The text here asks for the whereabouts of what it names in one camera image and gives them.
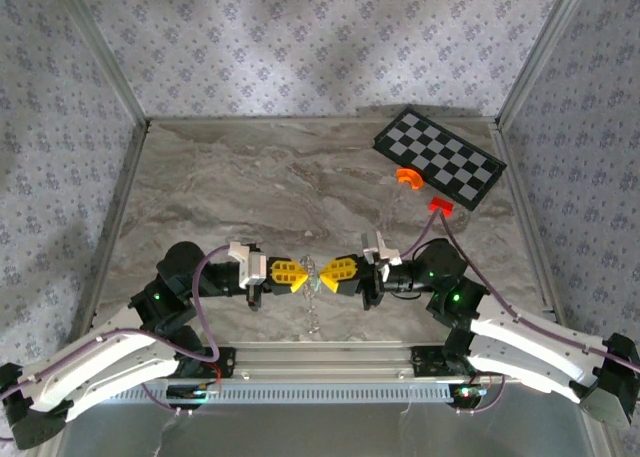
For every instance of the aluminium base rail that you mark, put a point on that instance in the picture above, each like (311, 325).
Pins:
(320, 359)

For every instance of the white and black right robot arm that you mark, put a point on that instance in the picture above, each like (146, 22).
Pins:
(525, 352)

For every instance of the small controller board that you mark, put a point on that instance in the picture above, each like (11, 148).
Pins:
(192, 392)
(467, 393)

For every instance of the silver perforated metal disc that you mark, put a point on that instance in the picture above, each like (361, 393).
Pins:
(312, 317)

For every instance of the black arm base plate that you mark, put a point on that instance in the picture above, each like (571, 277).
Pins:
(225, 362)
(425, 362)

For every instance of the aluminium corner post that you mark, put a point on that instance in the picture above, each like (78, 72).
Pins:
(540, 52)
(104, 52)

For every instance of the red block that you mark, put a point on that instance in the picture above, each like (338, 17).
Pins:
(441, 205)

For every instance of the black grey folded chessboard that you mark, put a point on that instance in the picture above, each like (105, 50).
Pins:
(440, 152)

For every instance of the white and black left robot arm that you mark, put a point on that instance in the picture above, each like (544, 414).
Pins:
(100, 372)

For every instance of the aluminium side rail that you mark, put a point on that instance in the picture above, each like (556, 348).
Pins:
(528, 227)
(114, 227)

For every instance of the grey metal sheet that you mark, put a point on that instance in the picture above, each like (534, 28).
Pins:
(320, 432)

